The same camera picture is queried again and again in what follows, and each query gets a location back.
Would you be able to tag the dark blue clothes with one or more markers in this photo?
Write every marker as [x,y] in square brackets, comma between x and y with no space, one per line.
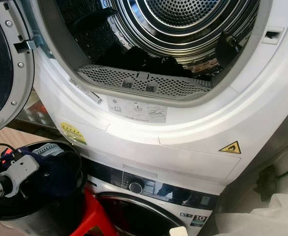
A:
[60,174]

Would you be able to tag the white washing machine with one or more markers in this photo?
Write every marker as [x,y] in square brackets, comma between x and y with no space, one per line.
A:
[100,188]

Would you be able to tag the dark clothes in drum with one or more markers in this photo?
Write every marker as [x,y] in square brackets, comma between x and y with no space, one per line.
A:
[139,59]

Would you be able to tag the round glass dryer door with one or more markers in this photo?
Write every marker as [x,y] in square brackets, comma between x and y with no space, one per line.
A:
[23,73]

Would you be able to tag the teal patterned cloth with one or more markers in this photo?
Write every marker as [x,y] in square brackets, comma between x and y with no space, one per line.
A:
[48,149]

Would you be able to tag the yellow round energy sticker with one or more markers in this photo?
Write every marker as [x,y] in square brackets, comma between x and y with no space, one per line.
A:
[72,132]

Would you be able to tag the white barcode label strip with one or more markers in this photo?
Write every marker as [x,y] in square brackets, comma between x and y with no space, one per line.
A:
[85,90]

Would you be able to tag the black round laundry bin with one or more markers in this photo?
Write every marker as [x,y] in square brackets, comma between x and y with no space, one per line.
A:
[50,221]

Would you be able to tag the red plastic stool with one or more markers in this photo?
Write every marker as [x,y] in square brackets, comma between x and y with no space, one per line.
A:
[87,219]

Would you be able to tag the white instruction label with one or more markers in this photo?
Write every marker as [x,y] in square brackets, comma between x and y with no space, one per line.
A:
[136,109]

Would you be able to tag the round washer control knob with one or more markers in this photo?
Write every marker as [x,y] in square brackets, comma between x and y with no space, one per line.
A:
[136,187]

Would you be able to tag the grey perforated lint filter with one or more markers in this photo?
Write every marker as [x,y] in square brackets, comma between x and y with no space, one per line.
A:
[158,83]

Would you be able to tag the chrome rimmed washer door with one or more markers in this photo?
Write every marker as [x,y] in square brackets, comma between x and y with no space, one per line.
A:
[134,216]

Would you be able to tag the white tumble dryer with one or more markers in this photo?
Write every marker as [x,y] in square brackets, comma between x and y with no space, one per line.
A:
[163,147]

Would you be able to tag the steel perforated dryer drum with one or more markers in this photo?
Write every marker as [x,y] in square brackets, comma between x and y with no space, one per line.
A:
[178,14]

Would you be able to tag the yellow flame warning sticker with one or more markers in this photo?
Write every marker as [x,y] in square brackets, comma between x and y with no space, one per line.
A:
[231,148]

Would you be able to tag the white sheer curtain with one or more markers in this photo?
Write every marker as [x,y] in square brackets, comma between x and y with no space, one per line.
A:
[262,219]

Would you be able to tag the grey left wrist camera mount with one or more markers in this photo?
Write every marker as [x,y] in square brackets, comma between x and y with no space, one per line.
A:
[22,169]

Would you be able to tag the black wall bracket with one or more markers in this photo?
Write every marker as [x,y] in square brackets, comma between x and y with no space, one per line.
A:
[266,183]

